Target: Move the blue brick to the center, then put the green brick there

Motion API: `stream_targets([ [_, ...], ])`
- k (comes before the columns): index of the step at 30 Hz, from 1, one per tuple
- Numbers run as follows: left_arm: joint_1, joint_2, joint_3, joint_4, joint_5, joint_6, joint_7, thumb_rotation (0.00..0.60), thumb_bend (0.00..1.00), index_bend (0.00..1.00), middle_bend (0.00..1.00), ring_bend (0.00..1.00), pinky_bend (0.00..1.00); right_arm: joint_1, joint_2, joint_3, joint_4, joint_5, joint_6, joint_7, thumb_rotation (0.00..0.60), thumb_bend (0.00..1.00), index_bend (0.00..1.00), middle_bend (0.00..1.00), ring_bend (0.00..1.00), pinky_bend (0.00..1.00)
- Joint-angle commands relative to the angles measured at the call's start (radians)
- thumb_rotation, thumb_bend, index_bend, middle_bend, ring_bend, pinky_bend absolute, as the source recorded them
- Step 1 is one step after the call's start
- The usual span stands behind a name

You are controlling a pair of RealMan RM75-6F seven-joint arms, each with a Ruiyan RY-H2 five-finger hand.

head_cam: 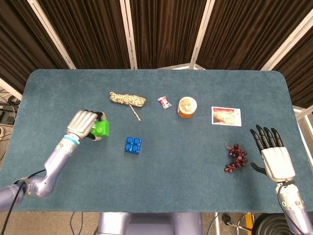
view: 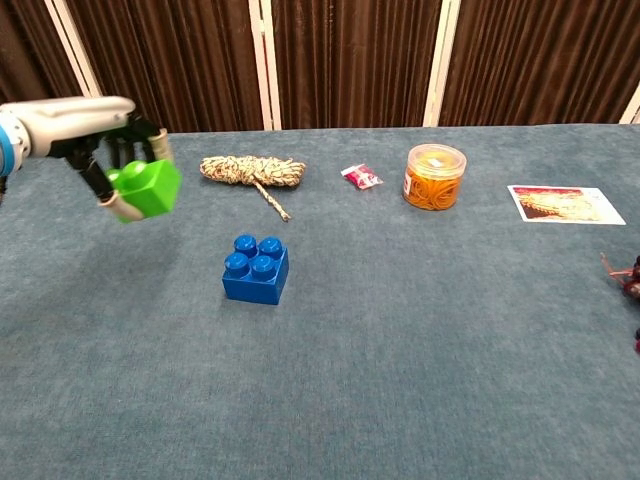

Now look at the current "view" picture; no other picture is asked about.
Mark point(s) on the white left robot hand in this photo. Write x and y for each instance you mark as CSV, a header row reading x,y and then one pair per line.
x,y
75,122

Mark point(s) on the green toy block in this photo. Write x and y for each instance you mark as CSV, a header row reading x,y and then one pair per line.
x,y
150,187

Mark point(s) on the blue toy block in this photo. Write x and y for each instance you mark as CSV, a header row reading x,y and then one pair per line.
x,y
255,280

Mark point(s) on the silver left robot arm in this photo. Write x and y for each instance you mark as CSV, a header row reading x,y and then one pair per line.
x,y
10,140

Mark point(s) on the small red snack packet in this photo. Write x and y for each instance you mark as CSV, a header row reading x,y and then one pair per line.
x,y
362,176

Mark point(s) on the blue felt table cover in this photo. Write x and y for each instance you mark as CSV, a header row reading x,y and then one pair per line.
x,y
350,360

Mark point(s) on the clear jar of rubber bands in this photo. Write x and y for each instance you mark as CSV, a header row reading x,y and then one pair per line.
x,y
434,182

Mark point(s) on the printed photo card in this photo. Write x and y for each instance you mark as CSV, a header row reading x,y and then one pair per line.
x,y
565,205

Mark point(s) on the bunch of dark red grapes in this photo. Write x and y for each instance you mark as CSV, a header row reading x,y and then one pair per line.
x,y
631,285

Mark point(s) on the brown folding screen white frame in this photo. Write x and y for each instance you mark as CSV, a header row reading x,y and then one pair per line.
x,y
350,60

